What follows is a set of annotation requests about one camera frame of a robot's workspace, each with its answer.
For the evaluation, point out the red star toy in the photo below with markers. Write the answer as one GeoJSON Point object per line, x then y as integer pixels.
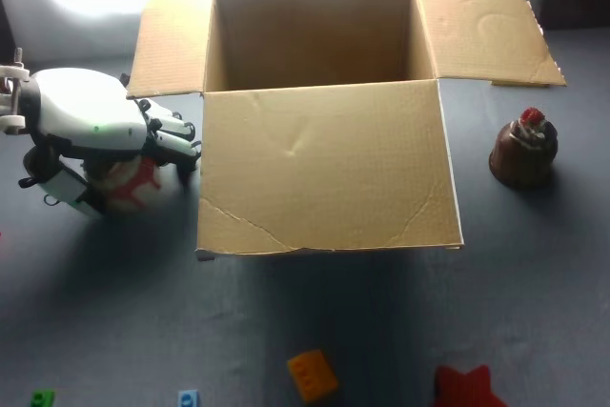
{"type": "Point", "coordinates": [464, 388]}

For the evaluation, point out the white tape roll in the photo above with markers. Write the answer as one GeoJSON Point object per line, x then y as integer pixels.
{"type": "Point", "coordinates": [138, 188]}

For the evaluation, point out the blue toy brick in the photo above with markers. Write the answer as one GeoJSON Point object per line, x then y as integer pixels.
{"type": "Point", "coordinates": [189, 400]}

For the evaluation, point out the green toy brick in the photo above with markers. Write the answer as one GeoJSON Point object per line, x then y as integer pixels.
{"type": "Point", "coordinates": [43, 400]}

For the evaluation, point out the orange yellow toy brick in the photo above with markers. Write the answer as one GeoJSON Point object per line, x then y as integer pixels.
{"type": "Point", "coordinates": [312, 376]}

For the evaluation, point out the cardboard box with flaps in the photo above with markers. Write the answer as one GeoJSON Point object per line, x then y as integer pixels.
{"type": "Point", "coordinates": [324, 164]}

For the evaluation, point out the chocolate cupcake toy with strawberry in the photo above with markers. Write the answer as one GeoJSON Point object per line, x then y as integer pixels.
{"type": "Point", "coordinates": [522, 159]}

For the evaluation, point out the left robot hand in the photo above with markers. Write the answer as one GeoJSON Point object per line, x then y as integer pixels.
{"type": "Point", "coordinates": [86, 107]}

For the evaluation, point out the grey table cloth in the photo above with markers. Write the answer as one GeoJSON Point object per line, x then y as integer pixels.
{"type": "Point", "coordinates": [119, 307]}

